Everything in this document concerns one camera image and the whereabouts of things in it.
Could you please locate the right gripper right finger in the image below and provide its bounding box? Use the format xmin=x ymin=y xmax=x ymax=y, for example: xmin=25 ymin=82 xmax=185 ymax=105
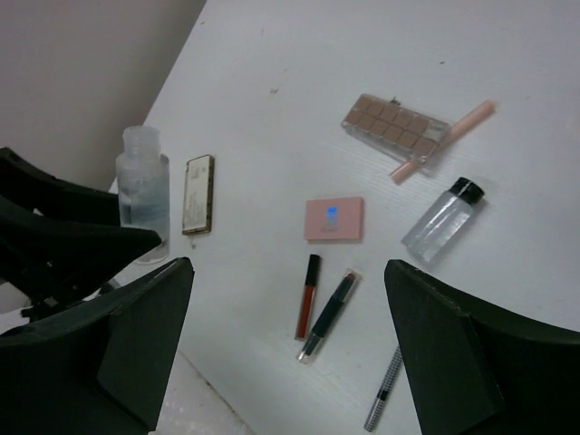
xmin=384 ymin=259 xmax=579 ymax=434

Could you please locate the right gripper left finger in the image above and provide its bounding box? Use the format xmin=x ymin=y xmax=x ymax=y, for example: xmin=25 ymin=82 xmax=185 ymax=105
xmin=1 ymin=257 xmax=195 ymax=434

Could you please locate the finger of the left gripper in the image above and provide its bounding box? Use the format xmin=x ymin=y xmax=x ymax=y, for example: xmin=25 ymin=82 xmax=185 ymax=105
xmin=1 ymin=198 xmax=160 ymax=317
xmin=1 ymin=147 xmax=119 ymax=225

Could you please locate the houndstooth eyeliner pen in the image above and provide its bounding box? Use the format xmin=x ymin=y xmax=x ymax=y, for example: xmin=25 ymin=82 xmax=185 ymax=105
xmin=363 ymin=346 xmax=402 ymax=432

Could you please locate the dark teal lipstick crayon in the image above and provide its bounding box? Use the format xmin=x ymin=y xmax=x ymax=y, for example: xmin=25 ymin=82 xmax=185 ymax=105
xmin=296 ymin=269 xmax=361 ymax=364

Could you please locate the clear bottle black cap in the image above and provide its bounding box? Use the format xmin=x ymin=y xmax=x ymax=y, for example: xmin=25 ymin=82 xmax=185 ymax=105
xmin=401 ymin=177 xmax=485 ymax=263

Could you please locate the red lip gloss tube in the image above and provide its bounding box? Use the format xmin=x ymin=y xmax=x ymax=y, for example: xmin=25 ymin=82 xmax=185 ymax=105
xmin=295 ymin=254 xmax=322 ymax=341

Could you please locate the pink concealer tube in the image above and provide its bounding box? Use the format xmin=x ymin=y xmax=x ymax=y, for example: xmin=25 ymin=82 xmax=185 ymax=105
xmin=390 ymin=100 xmax=497 ymax=185

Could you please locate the pink square compact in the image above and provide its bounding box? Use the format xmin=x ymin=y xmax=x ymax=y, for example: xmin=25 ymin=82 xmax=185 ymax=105
xmin=304 ymin=197 xmax=364 ymax=242

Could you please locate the brown eyeshadow palette clear case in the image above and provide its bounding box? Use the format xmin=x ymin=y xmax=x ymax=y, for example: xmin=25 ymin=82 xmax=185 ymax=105
xmin=341 ymin=93 xmax=451 ymax=167

